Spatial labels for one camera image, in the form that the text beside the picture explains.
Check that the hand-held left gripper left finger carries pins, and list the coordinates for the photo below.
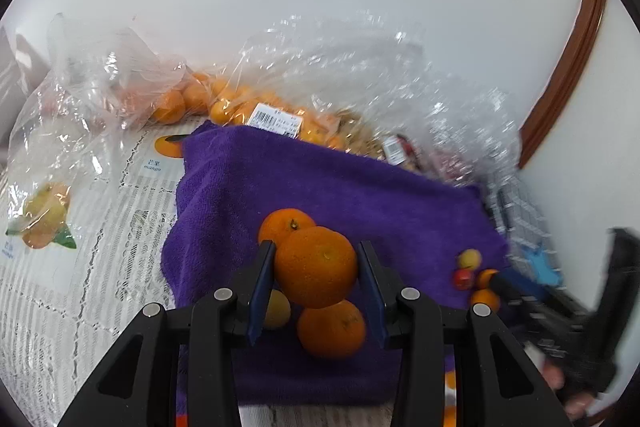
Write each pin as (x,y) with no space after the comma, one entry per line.
(262,292)

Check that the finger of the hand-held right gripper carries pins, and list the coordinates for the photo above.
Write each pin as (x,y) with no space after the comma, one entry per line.
(525,292)

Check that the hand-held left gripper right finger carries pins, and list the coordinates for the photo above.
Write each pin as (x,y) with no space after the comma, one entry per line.
(372,292)

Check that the yellow apricot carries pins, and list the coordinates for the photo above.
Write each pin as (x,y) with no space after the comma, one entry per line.
(277,309)
(470,258)

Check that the small mandarin orange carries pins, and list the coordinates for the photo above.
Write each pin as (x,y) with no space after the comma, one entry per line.
(486,279)
(484,300)

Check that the small red fruit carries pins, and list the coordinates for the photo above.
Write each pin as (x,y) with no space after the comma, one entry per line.
(463,279)

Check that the person's right hand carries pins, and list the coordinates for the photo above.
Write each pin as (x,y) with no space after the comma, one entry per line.
(580,408)

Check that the grey checked cloth blue star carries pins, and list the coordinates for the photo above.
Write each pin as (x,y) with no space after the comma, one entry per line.
(525,227)

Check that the purple towel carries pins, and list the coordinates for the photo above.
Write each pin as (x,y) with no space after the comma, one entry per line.
(350,192)

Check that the fruit print tablecloth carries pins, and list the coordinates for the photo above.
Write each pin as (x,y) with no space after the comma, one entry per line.
(100,307)

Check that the white barcode label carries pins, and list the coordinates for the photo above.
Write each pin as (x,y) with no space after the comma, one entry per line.
(275,121)

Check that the clear plastic bag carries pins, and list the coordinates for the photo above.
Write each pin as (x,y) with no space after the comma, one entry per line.
(425,97)
(85,107)
(235,67)

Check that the pile of bagged oranges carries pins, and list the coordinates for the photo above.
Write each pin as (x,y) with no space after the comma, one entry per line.
(170,104)

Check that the brown wooden door frame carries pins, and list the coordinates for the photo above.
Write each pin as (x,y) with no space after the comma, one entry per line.
(570,67)

